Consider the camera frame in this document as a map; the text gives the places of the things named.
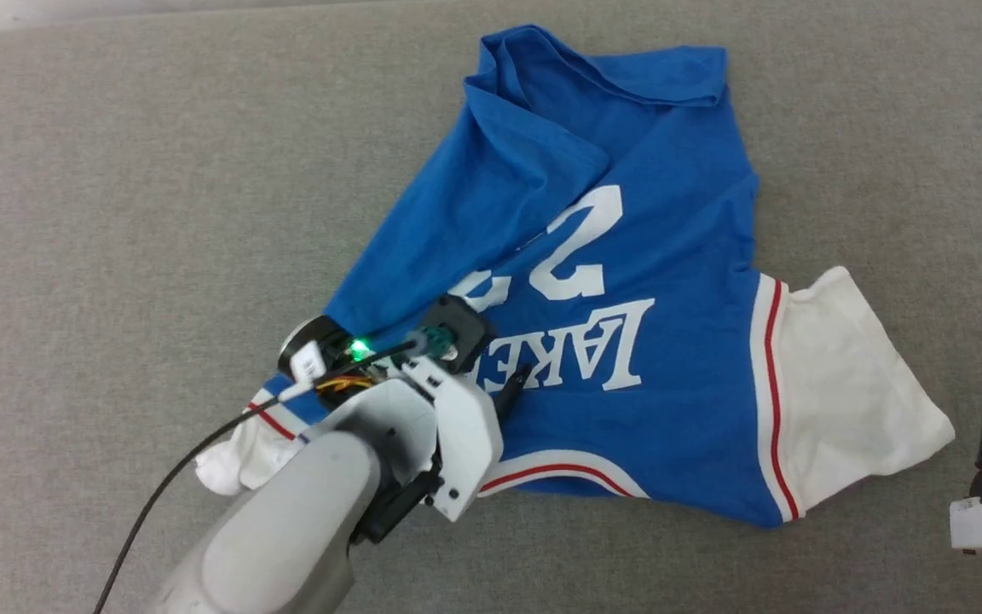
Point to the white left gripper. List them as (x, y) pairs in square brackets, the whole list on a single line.
[(465, 443)]

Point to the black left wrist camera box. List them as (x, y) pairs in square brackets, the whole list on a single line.
[(461, 328)]

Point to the teal left camera connector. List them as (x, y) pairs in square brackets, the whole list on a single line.
[(436, 343)]

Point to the blue and white basketball jersey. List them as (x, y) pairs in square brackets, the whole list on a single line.
[(627, 256)]

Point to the grey fabric sofa cushion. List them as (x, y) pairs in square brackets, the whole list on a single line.
[(116, 170)]

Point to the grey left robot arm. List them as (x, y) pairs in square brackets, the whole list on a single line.
[(303, 512)]

